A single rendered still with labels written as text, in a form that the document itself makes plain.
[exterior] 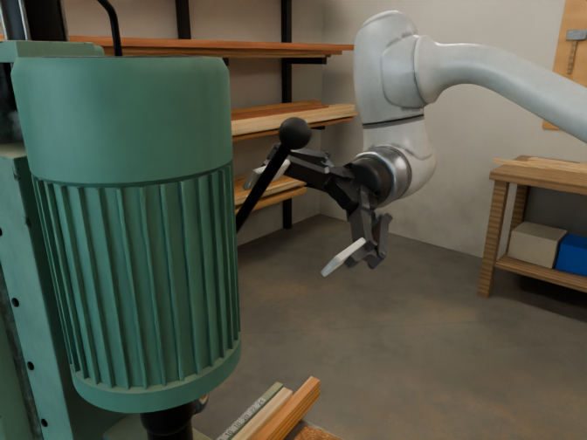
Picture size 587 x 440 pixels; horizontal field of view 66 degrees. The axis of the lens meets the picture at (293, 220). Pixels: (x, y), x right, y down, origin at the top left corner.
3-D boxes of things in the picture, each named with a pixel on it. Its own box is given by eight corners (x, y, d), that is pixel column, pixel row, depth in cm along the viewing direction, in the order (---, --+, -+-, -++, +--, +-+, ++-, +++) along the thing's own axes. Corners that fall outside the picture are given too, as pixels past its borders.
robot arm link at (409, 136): (358, 206, 76) (347, 128, 73) (393, 186, 89) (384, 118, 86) (420, 204, 70) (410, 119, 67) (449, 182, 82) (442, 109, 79)
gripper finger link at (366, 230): (341, 202, 64) (350, 206, 64) (351, 262, 55) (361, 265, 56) (358, 183, 61) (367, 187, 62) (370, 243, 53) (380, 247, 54)
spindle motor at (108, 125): (150, 449, 38) (95, 56, 27) (37, 372, 47) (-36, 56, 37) (273, 344, 52) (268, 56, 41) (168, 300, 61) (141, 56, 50)
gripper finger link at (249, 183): (291, 162, 57) (287, 158, 57) (257, 174, 51) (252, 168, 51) (279, 179, 59) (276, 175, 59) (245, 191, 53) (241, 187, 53)
